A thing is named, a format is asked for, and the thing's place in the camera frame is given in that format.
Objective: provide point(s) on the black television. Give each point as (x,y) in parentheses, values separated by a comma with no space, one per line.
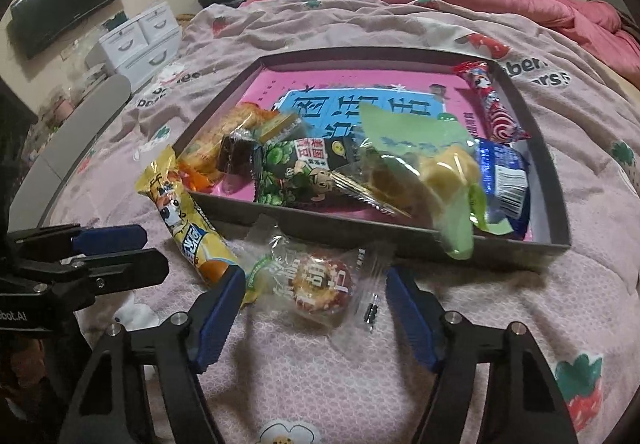
(65,4)

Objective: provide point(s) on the red cartoon snack packet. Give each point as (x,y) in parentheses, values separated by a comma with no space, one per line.
(492,104)

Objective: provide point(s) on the pink book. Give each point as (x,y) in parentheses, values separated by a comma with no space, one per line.
(350,79)

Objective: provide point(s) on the grey bed footboard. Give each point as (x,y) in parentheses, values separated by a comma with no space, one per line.
(80,124)

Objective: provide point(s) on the person's left forearm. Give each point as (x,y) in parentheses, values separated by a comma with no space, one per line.
(30,384)

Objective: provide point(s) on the grey cardboard box lid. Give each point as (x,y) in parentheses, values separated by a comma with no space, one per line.
(500,249)

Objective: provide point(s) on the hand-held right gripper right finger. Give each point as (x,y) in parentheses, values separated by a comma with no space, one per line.
(410,319)

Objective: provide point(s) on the white drawer unit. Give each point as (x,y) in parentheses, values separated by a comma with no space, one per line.
(130,44)

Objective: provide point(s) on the small dark brown packet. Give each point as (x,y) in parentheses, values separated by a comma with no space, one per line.
(235,154)

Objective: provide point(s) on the beige bed sheet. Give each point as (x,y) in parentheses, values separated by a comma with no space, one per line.
(625,74)

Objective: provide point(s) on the green clear cake packet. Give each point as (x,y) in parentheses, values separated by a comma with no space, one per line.
(445,179)

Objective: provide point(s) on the clear round cookie packet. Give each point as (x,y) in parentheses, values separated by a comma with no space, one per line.
(320,294)

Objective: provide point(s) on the orange cracker packet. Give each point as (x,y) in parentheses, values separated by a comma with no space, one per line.
(200,149)

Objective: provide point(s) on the blue snack packet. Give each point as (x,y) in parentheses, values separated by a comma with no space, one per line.
(505,174)

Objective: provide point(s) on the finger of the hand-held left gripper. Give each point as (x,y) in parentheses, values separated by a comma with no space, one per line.
(107,239)
(130,266)

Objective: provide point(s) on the black green pea packet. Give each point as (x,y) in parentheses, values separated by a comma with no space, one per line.
(295,174)

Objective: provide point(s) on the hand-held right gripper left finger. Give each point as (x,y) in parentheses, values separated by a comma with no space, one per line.
(220,319)

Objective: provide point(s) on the yellow cartoon snack packet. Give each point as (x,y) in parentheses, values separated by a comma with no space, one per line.
(180,219)

